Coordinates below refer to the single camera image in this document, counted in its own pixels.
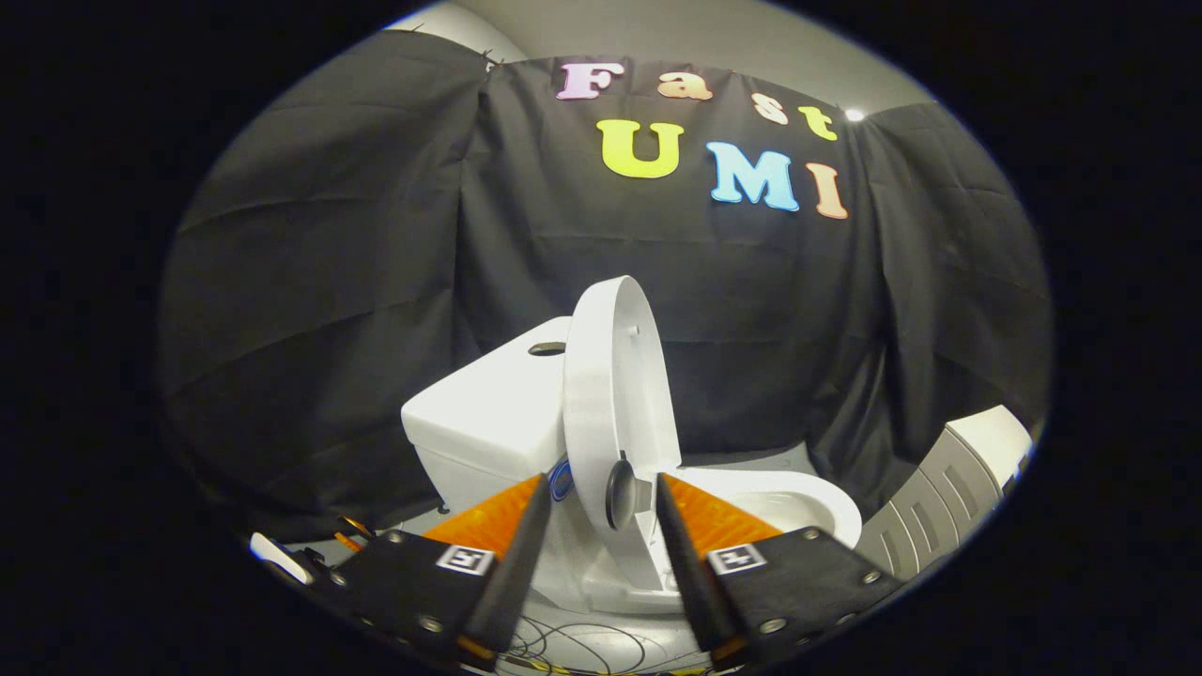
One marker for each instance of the small white object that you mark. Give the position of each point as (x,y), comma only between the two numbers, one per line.
(280,558)

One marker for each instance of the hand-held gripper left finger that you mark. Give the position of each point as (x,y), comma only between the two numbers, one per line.
(512,573)

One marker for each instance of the grey slotted cabinet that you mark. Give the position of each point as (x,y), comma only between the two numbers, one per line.
(939,488)

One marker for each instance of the white toilet lid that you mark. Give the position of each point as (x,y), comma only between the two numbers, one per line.
(601,394)

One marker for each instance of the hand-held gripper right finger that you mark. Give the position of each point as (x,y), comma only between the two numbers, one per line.
(695,573)

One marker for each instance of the black backdrop cloth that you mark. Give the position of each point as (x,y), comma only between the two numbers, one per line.
(357,282)

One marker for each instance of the white toilet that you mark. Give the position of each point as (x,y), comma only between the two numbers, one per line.
(488,413)

